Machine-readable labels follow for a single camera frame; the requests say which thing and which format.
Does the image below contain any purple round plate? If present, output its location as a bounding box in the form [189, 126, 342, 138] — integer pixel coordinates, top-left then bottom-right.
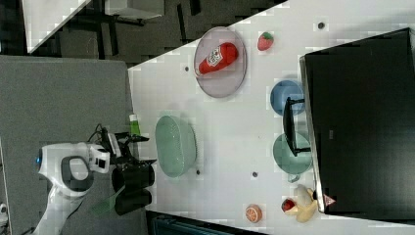
[194, 26, 247, 98]

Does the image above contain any toy orange half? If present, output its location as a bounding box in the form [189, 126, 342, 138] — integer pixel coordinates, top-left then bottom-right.
[245, 205, 262, 223]

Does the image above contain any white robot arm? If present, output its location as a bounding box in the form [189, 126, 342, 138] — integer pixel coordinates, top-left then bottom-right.
[32, 128, 129, 235]

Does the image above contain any green bottle white cap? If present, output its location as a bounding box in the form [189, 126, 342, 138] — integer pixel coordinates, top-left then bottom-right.
[129, 114, 141, 135]

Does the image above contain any green mug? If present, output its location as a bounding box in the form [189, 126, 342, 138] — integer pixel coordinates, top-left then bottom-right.
[273, 134, 313, 183]

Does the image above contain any black toaster oven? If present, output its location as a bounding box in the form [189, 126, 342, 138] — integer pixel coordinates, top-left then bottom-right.
[284, 28, 415, 224]

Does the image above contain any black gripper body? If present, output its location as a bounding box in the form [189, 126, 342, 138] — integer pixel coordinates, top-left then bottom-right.
[101, 127, 129, 165]

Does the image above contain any small red toy fruit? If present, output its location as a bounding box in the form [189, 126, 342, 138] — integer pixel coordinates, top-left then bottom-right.
[281, 198, 296, 212]

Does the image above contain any blue cup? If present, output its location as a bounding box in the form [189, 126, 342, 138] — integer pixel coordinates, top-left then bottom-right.
[270, 80, 303, 116]

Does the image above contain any red ketchup bottle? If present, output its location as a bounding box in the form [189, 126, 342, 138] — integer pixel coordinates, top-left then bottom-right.
[197, 42, 239, 75]

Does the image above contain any green spatula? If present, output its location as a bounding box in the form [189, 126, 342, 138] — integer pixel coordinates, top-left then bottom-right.
[90, 186, 125, 216]

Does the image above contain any black cylindrical container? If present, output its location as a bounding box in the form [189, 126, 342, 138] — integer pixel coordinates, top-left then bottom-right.
[112, 164, 155, 215]

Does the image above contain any red toy strawberry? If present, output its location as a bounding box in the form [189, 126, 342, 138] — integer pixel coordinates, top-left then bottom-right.
[257, 32, 274, 51]

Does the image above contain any peeled toy banana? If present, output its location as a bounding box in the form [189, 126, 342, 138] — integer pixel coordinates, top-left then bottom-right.
[283, 184, 318, 223]

